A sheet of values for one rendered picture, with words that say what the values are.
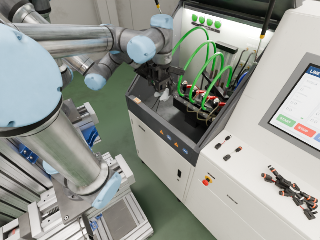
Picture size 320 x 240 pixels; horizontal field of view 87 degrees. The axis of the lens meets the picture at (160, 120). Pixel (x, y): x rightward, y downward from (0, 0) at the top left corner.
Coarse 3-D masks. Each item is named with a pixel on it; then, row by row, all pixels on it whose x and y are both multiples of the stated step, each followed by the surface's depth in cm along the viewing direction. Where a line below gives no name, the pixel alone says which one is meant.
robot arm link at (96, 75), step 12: (0, 0) 54; (12, 0) 54; (24, 0) 56; (0, 12) 56; (12, 12) 55; (24, 12) 57; (36, 12) 59; (72, 60) 65; (84, 60) 66; (84, 72) 68; (96, 72) 69; (108, 72) 73; (96, 84) 69
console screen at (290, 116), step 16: (304, 64) 63; (288, 80) 68; (304, 80) 65; (288, 96) 70; (304, 96) 66; (272, 112) 76; (288, 112) 72; (304, 112) 68; (272, 128) 79; (288, 128) 74; (304, 128) 70; (304, 144) 72
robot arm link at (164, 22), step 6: (156, 18) 53; (162, 18) 53; (168, 18) 53; (150, 24) 55; (156, 24) 53; (162, 24) 53; (168, 24) 53; (162, 30) 53; (168, 30) 55; (168, 36) 55; (168, 42) 57; (168, 48) 59
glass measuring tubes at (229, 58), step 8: (216, 48) 107; (224, 48) 102; (232, 48) 99; (216, 56) 111; (224, 56) 106; (232, 56) 103; (216, 64) 116; (224, 64) 110; (232, 64) 107; (216, 72) 117; (224, 72) 112; (224, 80) 116; (224, 88) 121
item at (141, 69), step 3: (144, 63) 79; (141, 66) 79; (144, 66) 83; (147, 66) 84; (135, 69) 83; (138, 69) 81; (141, 69) 82; (144, 69) 83; (147, 69) 84; (138, 72) 82; (141, 72) 83; (144, 72) 83; (147, 72) 85; (141, 75) 85; (144, 75) 86; (147, 75) 85; (144, 78) 85; (147, 78) 84; (150, 81) 87
